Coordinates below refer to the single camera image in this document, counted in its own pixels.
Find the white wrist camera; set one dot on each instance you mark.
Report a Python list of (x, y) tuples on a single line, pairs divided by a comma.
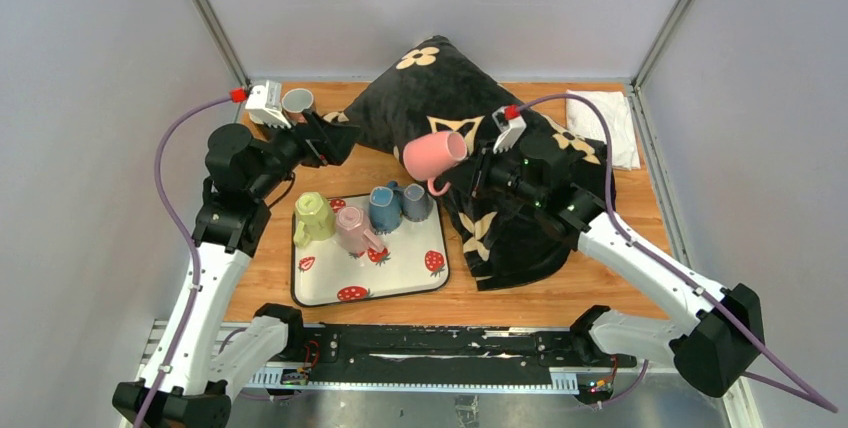
[(511, 125), (264, 105)]

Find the brown pink mug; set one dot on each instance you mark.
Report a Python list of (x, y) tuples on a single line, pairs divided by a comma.
[(297, 103)]

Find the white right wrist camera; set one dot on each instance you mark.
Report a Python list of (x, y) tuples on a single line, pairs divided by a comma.
[(511, 125)]

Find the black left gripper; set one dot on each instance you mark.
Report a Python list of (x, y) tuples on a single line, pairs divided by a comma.
[(313, 146)]

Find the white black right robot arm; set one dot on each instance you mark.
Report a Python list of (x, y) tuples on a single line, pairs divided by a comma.
[(712, 332)]

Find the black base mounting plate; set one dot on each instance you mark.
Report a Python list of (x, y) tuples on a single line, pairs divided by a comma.
[(443, 359)]

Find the grey blue dotted mug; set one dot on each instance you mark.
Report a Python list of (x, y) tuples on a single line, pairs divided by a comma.
[(416, 203)]

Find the white folded cloth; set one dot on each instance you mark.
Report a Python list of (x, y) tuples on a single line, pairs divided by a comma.
[(616, 112)]

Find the pink octagonal mug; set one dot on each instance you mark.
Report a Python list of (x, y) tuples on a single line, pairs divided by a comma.
[(355, 232)]

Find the pink round mug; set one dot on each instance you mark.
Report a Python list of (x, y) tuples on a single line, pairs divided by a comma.
[(429, 156)]

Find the white strawberry tray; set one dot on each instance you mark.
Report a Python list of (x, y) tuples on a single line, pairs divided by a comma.
[(415, 261)]

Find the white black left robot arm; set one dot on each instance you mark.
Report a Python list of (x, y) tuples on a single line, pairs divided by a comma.
[(184, 383)]

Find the green octagonal mug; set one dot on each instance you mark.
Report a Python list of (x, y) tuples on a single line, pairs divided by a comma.
[(315, 219)]

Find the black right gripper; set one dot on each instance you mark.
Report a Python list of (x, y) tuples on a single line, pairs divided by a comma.
[(471, 177)]

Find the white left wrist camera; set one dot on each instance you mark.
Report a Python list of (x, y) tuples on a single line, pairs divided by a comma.
[(264, 105)]

